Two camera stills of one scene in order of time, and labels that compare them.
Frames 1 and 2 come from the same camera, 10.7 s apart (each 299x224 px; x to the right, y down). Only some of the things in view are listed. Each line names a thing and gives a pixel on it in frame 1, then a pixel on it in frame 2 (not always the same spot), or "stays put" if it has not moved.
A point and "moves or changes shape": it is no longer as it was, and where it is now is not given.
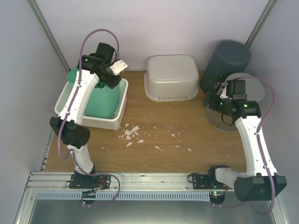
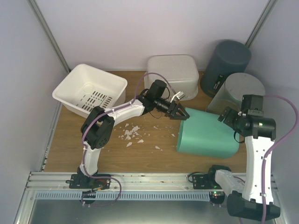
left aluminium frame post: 45,27 stays put
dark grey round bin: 228,57 stays put
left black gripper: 112,85 to 174,112
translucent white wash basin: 171,77 stays put
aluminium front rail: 54,181 stays put
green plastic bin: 101,101 to 202,134
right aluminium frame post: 269,6 stays put
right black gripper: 207,98 to 228,121
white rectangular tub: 113,124 moves or changes shape
